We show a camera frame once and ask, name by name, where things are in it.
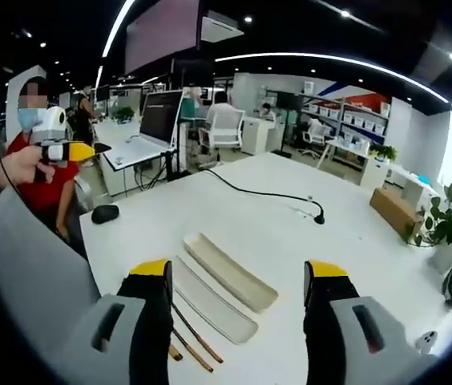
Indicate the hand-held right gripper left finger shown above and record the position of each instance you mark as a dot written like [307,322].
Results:
[89,345]

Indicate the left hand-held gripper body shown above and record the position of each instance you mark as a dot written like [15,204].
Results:
[51,124]

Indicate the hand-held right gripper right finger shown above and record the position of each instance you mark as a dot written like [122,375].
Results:
[394,361]

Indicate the brown wooden spoon utensil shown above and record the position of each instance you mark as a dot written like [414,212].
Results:
[175,353]

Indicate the brown wooden chopstick utensil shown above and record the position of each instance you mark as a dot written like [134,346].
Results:
[200,345]
[192,353]

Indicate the beige cutlery case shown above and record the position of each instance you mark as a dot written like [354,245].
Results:
[230,270]

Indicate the person's left hand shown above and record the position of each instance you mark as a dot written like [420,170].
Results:
[23,164]

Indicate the small white device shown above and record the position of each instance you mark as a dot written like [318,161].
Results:
[427,341]

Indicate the white workstation desk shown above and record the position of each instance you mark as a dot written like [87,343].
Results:
[134,150]

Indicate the small green potted plant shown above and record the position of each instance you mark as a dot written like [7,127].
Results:
[123,114]
[384,151]

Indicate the black computer mouse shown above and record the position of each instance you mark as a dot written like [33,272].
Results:
[105,214]

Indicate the white framed computer monitor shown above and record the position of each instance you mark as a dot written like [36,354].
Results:
[161,116]

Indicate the grey chair back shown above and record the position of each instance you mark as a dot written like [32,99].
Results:
[37,256]

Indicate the white plant pot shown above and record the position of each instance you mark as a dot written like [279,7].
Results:
[446,258]

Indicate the large hanging display screen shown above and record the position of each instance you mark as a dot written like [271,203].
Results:
[162,36]

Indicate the white mesh office chair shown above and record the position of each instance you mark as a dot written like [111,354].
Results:
[226,128]

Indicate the brown cardboard box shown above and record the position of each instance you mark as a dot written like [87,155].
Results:
[394,208]

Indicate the shelf of white storage boxes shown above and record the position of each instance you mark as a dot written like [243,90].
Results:
[354,116]

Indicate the black wall monitor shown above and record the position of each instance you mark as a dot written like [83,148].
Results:
[289,100]

